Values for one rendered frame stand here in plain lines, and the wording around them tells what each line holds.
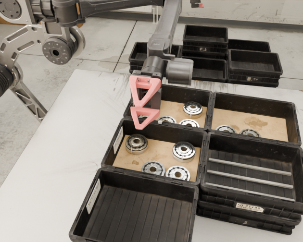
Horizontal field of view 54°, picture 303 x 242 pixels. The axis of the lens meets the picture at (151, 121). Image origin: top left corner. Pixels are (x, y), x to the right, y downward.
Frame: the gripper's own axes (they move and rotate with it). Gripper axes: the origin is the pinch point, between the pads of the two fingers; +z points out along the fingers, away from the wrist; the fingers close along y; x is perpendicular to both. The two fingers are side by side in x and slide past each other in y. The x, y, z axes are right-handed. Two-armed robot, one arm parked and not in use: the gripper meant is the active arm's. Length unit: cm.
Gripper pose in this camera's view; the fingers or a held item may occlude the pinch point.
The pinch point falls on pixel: (139, 115)
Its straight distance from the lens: 62.6
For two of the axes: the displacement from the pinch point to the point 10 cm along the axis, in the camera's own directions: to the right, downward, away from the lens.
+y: -0.1, 7.3, 6.9
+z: -1.7, 6.7, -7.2
